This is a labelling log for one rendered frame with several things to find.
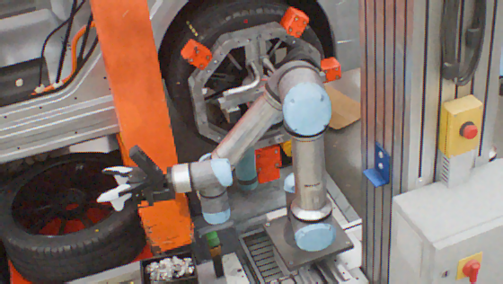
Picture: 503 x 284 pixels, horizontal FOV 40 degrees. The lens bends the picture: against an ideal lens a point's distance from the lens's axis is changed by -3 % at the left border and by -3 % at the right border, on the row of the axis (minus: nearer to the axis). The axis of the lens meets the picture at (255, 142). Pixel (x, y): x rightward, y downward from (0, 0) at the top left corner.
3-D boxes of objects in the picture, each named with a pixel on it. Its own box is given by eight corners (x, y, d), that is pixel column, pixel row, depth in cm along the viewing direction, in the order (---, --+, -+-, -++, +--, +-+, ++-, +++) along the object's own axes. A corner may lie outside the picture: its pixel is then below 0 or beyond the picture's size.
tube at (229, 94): (253, 66, 280) (251, 42, 274) (270, 89, 265) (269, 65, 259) (211, 76, 276) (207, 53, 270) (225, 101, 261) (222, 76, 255)
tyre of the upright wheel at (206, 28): (250, 143, 340) (332, 31, 321) (267, 171, 322) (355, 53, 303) (133, 89, 303) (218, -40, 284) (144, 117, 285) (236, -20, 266)
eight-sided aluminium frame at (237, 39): (318, 123, 314) (312, 12, 282) (324, 130, 309) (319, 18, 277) (200, 156, 303) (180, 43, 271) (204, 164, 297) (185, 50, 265)
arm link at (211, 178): (233, 193, 189) (230, 168, 184) (193, 199, 188) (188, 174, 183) (231, 175, 195) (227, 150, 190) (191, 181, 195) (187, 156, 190)
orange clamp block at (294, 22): (292, 31, 285) (303, 12, 282) (299, 39, 279) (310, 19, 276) (277, 25, 282) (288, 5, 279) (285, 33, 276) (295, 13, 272)
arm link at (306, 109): (329, 219, 214) (321, 61, 181) (339, 253, 201) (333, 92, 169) (289, 226, 213) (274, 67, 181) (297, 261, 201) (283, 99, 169)
